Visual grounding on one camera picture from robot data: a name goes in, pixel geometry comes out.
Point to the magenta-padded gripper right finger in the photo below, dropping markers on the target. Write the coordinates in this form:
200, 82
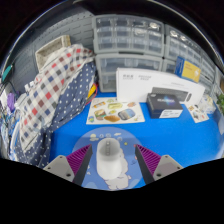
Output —
163, 166

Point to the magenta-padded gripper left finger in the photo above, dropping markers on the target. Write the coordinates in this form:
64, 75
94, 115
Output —
63, 166

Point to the white computer mouse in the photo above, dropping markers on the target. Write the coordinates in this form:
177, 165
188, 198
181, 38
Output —
108, 163

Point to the round blue printed mouse pad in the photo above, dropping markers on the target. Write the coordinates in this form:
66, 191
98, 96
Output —
128, 166

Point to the printed sticker sheet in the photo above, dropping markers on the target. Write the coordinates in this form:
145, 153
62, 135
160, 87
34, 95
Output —
197, 113
113, 111

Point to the small black box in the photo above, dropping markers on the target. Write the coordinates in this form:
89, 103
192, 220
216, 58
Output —
163, 103

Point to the navy polka dot cloth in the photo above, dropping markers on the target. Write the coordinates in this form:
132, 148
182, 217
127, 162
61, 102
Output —
73, 100

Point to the red blue checked cloth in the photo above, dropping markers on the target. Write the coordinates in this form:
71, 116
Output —
50, 83

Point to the long white keyboard box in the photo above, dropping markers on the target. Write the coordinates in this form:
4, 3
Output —
140, 83

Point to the grey large-drawer cabinet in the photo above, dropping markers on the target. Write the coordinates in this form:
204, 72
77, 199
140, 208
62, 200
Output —
168, 66
110, 71

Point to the beige woven basket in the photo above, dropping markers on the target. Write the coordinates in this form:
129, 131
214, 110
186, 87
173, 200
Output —
50, 50

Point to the grey small-drawer cabinet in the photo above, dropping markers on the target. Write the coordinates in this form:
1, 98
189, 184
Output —
128, 35
181, 43

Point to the dark wall shelf unit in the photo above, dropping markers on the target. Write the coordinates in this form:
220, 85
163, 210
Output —
150, 10

